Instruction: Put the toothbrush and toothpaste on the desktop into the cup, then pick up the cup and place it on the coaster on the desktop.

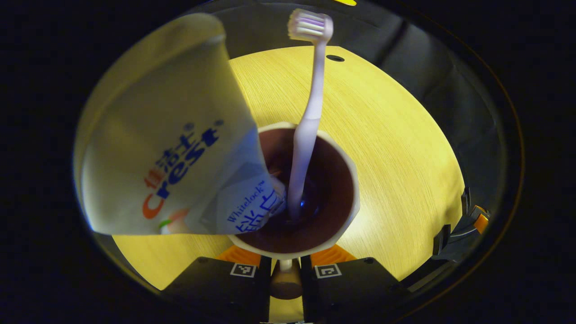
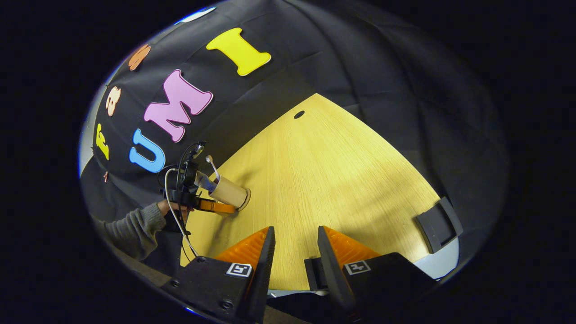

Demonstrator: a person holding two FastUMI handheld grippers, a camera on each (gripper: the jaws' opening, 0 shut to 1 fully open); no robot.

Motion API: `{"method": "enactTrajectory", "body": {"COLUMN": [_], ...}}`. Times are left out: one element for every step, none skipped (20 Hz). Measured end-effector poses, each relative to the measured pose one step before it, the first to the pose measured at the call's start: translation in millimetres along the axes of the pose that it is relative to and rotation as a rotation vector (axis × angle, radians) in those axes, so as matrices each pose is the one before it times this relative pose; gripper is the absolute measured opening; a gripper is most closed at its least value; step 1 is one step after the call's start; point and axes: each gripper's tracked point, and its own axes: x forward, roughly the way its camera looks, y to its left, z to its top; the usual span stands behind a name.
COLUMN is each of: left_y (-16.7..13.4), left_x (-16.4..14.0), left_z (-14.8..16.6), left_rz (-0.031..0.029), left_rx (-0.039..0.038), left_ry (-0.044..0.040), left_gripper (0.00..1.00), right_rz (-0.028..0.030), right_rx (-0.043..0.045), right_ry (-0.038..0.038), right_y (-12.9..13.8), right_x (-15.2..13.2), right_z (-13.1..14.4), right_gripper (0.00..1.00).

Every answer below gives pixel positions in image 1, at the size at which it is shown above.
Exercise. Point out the white toothpaste tube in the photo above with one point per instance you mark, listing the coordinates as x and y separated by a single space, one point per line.
171 112

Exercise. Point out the black backdrop cloth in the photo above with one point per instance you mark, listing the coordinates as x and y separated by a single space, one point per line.
427 67

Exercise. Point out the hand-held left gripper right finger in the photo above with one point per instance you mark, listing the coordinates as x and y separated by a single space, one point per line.
307 292

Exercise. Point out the pink toothbrush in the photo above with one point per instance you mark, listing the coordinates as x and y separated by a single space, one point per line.
315 90

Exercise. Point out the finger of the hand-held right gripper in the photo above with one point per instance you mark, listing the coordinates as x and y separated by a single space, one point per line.
441 240
480 220

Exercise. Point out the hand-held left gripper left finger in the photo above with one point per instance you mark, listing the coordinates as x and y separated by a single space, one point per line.
264 292

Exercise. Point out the wooden desktop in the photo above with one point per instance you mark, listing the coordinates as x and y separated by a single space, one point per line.
396 157

